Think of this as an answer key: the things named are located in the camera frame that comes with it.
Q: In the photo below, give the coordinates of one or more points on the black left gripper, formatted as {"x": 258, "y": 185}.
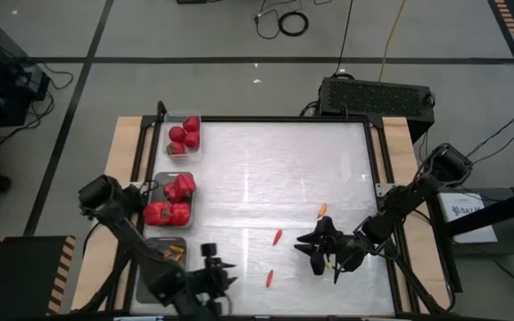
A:
{"x": 203, "y": 278}

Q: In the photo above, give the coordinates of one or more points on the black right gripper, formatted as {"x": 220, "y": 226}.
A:
{"x": 346, "y": 254}

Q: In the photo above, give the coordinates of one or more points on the small red chili pepper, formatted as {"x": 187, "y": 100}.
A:
{"x": 269, "y": 278}
{"x": 277, "y": 237}

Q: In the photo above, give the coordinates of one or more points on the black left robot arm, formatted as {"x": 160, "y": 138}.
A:
{"x": 101, "y": 196}

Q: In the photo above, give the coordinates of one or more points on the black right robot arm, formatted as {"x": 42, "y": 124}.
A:
{"x": 449, "y": 165}

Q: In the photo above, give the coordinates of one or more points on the dark translucent plastic basket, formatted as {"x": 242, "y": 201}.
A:
{"x": 156, "y": 243}
{"x": 161, "y": 178}

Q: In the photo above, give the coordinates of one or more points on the wooden side board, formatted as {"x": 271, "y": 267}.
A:
{"x": 395, "y": 147}
{"x": 123, "y": 142}

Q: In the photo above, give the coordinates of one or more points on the white labelled box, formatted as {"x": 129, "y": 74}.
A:
{"x": 466, "y": 214}

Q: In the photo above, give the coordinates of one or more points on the black perforated computer case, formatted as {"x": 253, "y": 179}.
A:
{"x": 373, "y": 100}

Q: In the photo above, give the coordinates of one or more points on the clear plastic basket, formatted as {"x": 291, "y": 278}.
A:
{"x": 170, "y": 117}

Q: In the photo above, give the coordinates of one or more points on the black metal stand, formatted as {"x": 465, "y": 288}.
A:
{"x": 498, "y": 214}

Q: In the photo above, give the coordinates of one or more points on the black equipment stack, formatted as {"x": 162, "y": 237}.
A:
{"x": 2, "y": 76}

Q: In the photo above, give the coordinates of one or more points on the grey metal bracket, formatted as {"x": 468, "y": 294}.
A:
{"x": 384, "y": 189}

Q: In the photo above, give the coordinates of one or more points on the black table frame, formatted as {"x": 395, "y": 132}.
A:
{"x": 284, "y": 119}

